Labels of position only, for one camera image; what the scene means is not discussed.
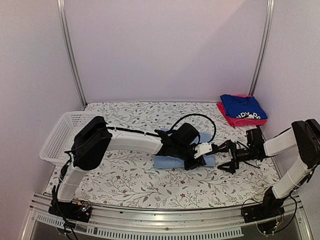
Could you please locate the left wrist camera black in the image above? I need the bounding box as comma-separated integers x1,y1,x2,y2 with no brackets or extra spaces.
175,122,200,145

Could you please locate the light blue shirt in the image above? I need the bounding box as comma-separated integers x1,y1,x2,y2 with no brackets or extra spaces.
153,124,216,170

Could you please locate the folded pink garment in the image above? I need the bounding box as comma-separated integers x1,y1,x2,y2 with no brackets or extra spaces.
216,95,268,127

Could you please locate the right aluminium corner post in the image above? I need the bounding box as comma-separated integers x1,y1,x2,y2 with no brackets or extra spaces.
248,0,275,96

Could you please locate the aluminium front rail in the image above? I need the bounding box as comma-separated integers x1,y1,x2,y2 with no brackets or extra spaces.
20,194,316,240

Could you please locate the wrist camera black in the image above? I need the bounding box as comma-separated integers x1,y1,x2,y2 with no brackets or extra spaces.
175,122,200,145
246,128,265,148

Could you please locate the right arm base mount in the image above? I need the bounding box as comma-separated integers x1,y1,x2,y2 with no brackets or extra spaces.
240,200,285,223

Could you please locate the blue printed t-shirt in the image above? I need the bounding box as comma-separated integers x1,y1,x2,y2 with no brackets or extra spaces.
220,94,268,120

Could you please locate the floral table mat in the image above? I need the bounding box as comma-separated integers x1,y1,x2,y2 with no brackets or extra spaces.
44,102,279,209

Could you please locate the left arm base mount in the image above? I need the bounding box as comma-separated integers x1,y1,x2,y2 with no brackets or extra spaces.
48,200,92,223

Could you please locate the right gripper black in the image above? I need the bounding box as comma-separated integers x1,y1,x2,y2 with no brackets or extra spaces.
214,140,255,174

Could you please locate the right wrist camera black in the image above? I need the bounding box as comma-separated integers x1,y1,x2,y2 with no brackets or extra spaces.
246,128,265,148

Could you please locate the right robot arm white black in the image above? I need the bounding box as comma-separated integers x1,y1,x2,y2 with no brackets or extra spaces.
212,118,320,218

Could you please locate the aluminium corner post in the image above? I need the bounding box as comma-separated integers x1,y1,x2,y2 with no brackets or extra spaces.
56,0,88,107
248,0,275,96

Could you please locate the left aluminium corner post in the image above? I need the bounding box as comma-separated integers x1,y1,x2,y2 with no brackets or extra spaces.
56,0,88,107

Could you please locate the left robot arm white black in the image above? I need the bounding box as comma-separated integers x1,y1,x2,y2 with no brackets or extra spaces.
51,116,213,217

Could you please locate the white plastic laundry basket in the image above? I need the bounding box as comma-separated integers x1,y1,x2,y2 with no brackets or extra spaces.
39,111,107,166

